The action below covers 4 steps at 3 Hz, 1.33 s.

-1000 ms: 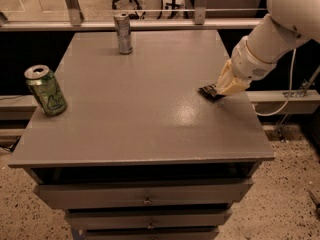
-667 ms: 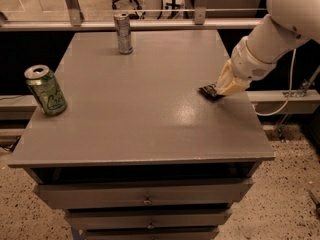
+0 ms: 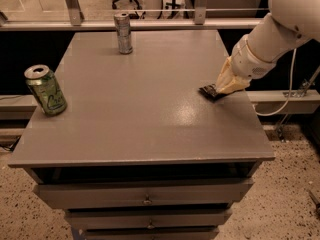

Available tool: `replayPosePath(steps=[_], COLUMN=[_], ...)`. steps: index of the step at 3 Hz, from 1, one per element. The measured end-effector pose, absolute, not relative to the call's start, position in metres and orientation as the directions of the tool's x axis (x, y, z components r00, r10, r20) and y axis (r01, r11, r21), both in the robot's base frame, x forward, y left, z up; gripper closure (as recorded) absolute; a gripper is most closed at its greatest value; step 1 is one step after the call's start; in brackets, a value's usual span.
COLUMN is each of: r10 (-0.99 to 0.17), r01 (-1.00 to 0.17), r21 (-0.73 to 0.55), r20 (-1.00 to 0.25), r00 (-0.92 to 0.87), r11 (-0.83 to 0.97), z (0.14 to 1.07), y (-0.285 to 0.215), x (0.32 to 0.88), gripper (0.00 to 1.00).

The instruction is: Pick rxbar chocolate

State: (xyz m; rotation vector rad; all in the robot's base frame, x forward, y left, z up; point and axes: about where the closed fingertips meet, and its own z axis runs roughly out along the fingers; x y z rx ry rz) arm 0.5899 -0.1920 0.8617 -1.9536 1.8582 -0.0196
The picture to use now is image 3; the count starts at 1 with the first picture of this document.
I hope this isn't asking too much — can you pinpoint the middle grey drawer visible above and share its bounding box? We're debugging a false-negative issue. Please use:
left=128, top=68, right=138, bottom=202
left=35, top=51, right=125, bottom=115
left=66, top=208, right=232, bottom=230

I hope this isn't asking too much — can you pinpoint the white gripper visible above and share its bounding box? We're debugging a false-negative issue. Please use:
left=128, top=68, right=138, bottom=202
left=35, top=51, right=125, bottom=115
left=216, top=34, right=276, bottom=94

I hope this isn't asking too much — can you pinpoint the green soda can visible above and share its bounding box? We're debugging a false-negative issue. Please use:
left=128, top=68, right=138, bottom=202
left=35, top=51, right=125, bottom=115
left=24, top=64, right=67, bottom=116

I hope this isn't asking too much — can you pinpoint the top grey drawer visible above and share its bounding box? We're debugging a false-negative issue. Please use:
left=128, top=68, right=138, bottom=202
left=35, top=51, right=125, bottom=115
left=34, top=178, right=253, bottom=209

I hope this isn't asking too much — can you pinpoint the right metal bracket post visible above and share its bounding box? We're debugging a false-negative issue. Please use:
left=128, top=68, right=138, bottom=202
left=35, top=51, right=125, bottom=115
left=194, top=0, right=207, bottom=25

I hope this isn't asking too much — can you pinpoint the grey drawer cabinet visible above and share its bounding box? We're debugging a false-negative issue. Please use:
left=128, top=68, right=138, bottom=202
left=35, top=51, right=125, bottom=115
left=7, top=29, right=276, bottom=240

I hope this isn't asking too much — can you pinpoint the grey drawer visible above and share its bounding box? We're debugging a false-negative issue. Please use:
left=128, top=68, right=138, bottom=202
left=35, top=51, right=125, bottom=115
left=84, top=227, right=219, bottom=240
left=34, top=178, right=253, bottom=209
left=66, top=208, right=232, bottom=230

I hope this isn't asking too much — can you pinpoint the metal bracket post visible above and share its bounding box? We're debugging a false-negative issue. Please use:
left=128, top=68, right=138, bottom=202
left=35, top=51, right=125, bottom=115
left=65, top=0, right=84, bottom=26
left=194, top=0, right=207, bottom=25

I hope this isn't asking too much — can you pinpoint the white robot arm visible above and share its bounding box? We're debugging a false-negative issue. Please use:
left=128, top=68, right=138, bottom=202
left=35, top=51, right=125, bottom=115
left=215, top=0, right=320, bottom=94

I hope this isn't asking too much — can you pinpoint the bottom grey drawer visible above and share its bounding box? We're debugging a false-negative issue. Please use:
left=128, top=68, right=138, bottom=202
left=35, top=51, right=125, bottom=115
left=84, top=227, right=219, bottom=240

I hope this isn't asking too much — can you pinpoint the silver slim can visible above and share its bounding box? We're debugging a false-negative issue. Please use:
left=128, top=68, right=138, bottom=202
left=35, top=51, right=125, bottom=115
left=114, top=13, right=133, bottom=54

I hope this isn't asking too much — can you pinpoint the black rxbar chocolate wrapper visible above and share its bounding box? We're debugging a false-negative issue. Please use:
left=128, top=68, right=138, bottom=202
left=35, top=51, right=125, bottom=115
left=199, top=84, right=225, bottom=101

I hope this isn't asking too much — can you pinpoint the metal window rail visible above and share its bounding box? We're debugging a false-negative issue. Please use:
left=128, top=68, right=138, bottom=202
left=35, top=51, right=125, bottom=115
left=0, top=18, right=262, bottom=31

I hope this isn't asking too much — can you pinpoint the left metal bracket post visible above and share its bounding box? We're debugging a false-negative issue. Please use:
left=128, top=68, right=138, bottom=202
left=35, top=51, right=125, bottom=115
left=65, top=0, right=84, bottom=26

